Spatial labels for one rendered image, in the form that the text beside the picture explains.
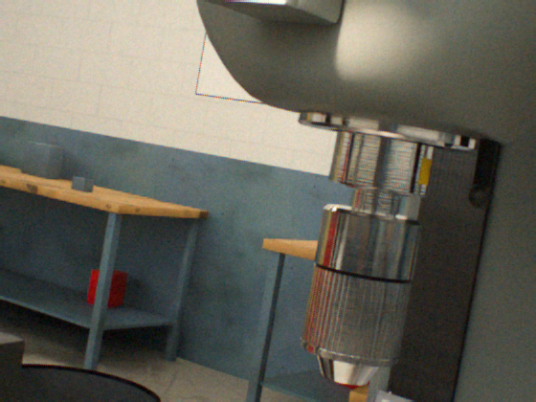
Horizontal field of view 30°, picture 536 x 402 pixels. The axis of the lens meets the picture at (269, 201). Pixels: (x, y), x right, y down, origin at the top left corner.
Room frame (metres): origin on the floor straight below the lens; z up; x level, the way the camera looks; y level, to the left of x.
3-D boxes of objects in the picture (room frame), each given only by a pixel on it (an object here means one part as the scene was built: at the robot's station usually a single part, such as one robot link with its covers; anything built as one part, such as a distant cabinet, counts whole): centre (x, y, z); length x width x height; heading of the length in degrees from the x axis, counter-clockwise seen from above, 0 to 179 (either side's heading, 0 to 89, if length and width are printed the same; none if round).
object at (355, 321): (0.47, -0.05, 1.23); 0.05 x 0.05 x 0.06
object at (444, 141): (0.47, -0.05, 1.31); 0.09 x 0.09 x 0.01
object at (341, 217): (0.47, -0.05, 1.26); 0.05 x 0.05 x 0.01
